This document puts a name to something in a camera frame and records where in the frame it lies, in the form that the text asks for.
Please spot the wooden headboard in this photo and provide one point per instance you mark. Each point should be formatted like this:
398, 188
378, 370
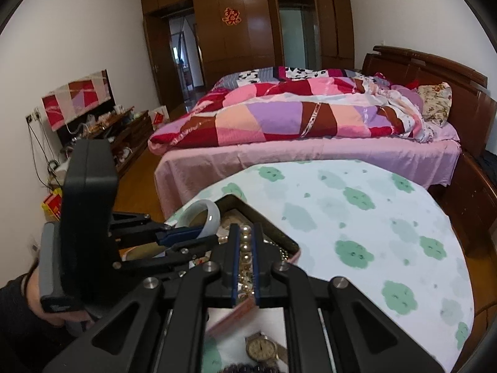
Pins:
446, 74

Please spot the gold wrist watch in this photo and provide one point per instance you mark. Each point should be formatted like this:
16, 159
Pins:
261, 347

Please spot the person's left hand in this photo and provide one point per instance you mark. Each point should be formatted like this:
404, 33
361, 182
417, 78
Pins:
34, 295

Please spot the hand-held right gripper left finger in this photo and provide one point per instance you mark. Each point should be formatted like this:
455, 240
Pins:
233, 272

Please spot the red paper wall decoration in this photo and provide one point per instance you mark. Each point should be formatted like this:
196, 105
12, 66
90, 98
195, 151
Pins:
230, 16

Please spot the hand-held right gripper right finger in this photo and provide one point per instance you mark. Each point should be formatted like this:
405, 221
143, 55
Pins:
256, 272

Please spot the green cloud print tablecloth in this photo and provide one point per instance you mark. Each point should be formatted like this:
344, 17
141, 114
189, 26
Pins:
349, 241

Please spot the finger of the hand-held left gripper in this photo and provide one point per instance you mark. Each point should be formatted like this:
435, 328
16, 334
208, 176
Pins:
182, 236
186, 256

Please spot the white jade bangle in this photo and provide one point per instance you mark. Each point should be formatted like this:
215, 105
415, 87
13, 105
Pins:
211, 211

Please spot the wooden television cabinet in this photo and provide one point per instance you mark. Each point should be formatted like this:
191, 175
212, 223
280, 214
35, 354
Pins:
128, 136

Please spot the red cardboard box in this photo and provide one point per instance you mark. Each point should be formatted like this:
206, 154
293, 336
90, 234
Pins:
53, 204

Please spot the brown wooden wardrobe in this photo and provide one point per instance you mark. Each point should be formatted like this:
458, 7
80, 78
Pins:
248, 35

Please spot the pink bed sheet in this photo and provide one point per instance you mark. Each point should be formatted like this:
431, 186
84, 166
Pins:
310, 159

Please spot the white and red paper bag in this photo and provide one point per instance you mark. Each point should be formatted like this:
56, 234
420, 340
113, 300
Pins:
160, 117

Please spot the floral pillow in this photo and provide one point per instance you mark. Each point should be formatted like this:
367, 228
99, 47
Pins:
435, 101

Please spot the pink tin box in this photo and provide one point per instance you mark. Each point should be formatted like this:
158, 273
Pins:
289, 248

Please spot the cloth covered television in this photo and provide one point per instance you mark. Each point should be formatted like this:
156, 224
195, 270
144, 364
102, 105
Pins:
75, 99

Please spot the wooden nightstand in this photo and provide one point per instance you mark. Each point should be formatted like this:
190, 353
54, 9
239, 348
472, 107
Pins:
470, 209

